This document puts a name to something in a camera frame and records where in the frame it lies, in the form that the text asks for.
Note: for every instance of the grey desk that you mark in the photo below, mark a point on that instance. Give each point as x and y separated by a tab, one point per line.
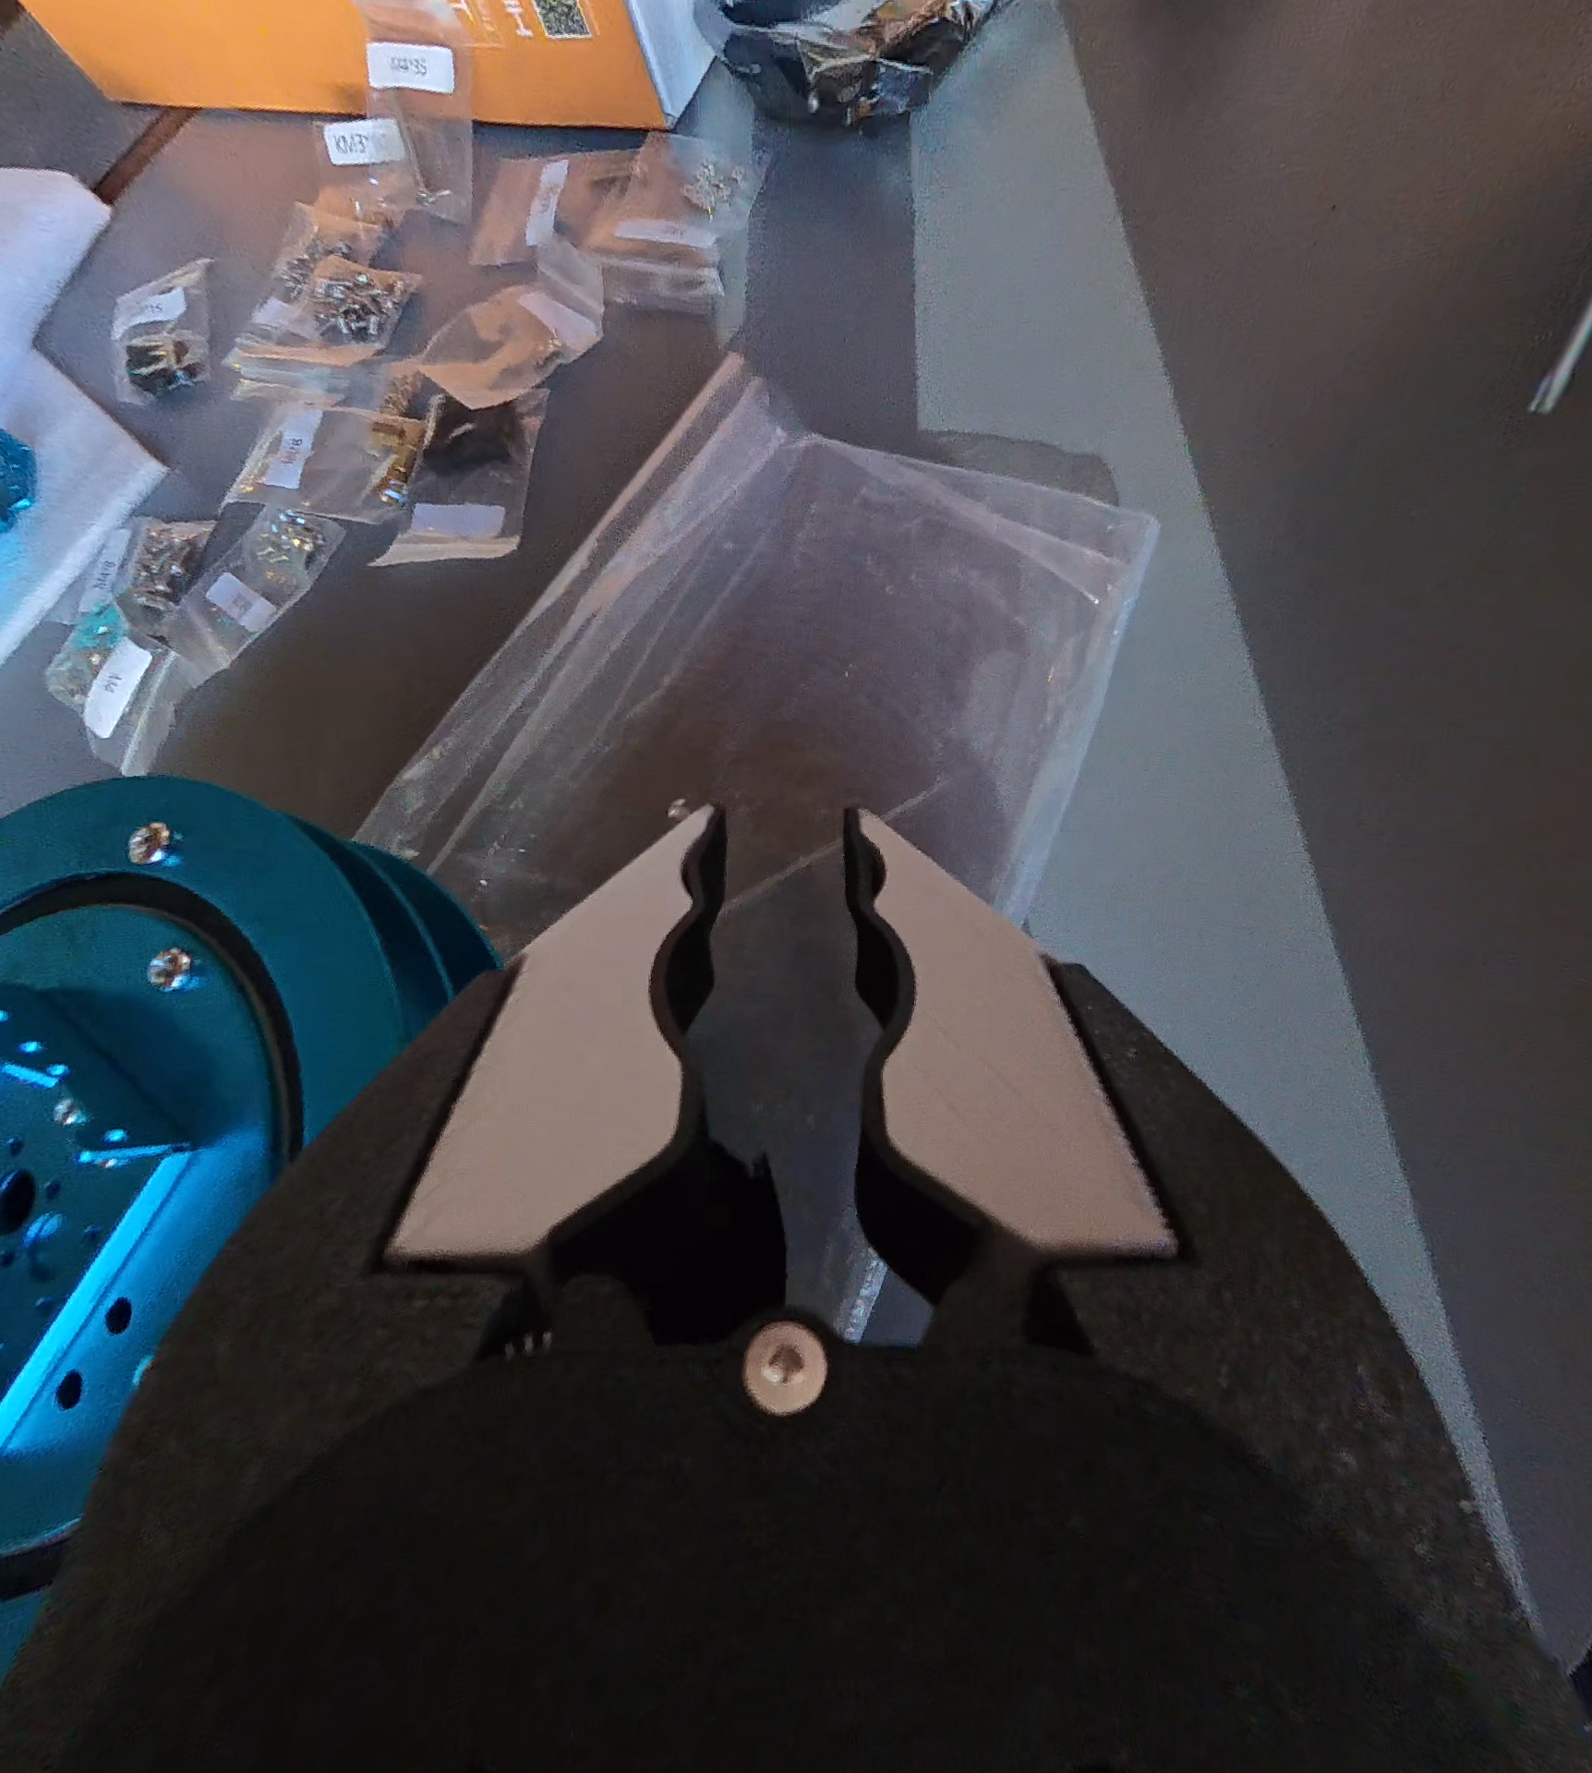
1017	346

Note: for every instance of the silver antistatic bag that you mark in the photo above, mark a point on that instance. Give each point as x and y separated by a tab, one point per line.
851	56

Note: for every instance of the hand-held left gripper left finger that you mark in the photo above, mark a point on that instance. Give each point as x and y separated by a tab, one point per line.
559	1094

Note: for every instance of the large clear plastic bag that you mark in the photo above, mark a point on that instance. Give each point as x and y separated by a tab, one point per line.
808	623

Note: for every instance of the pile of labelled screw bags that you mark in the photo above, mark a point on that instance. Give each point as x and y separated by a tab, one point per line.
352	346

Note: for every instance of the white foam sheet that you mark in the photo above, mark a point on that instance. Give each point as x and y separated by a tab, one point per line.
5	457

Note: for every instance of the orange cardboard box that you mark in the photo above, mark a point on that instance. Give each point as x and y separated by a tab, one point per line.
254	56

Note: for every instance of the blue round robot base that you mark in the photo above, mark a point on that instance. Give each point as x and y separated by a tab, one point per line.
282	943

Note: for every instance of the small blue U bracket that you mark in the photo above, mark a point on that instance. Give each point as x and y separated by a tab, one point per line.
33	1177

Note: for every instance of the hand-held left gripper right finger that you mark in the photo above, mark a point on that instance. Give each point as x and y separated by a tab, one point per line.
1002	1094

